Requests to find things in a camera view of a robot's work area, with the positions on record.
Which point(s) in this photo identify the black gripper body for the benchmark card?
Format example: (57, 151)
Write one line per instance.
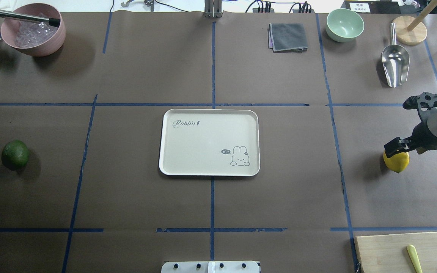
(422, 137)

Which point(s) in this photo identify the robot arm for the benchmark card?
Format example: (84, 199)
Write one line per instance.
(423, 137)

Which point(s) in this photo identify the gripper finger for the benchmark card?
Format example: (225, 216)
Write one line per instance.
(397, 146)

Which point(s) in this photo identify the wooden mug tree stand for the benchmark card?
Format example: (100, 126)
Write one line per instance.
(410, 30)

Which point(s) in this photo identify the yellow lemon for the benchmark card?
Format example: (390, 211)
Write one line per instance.
(398, 162)

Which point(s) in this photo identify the pink bowl with ice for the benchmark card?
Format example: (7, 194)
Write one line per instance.
(34, 38)

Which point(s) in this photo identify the steel scoop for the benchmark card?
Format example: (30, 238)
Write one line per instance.
(395, 61)

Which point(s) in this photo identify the beige rabbit tray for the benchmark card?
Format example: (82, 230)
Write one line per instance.
(210, 142)

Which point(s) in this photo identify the wooden cutting board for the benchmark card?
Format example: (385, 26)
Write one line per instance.
(398, 253)

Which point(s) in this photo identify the green lime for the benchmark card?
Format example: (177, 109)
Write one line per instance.
(15, 155)

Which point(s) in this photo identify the mint green bowl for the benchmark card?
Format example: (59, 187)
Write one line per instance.
(344, 25)

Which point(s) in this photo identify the grey folded cloth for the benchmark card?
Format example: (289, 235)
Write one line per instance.
(287, 37)

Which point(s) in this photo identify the yellow plastic knife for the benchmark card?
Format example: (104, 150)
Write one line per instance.
(412, 252)

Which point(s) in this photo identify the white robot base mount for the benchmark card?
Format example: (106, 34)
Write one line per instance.
(235, 266)

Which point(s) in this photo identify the metal muddler stick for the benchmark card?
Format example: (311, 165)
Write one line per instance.
(54, 22)

